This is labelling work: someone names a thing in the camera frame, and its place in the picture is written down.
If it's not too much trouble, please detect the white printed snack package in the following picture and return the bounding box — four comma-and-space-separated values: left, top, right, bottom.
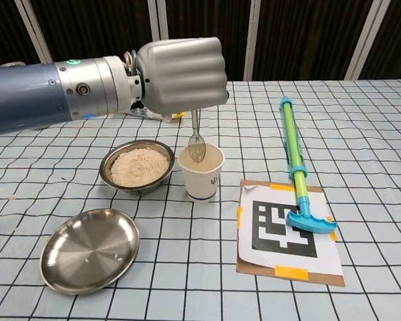
125, 106, 186, 122

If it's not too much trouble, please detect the aluminium partition post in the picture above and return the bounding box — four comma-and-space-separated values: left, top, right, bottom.
148, 0, 170, 43
243, 0, 267, 81
15, 0, 53, 64
346, 0, 390, 80

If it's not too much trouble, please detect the steel bowl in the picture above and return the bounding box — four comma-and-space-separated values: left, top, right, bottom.
99, 139, 176, 195

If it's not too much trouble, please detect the cardboard card with black marker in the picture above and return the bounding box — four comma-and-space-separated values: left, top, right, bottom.
235, 179, 346, 288

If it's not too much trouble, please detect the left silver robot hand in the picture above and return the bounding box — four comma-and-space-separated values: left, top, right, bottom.
135, 36, 230, 116

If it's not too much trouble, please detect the metal bowl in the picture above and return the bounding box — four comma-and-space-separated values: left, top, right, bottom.
39, 207, 141, 296

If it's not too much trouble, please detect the metal spoon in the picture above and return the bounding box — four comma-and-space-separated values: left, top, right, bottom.
186, 108, 207, 165

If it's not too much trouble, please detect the white paper cup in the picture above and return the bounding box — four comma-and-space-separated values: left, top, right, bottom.
177, 143, 226, 203

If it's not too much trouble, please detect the green and blue water pump toy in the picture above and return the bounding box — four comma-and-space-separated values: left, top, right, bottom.
279, 96, 338, 235

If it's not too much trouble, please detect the blue checked tablecloth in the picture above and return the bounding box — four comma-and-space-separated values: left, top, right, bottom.
0, 79, 401, 321

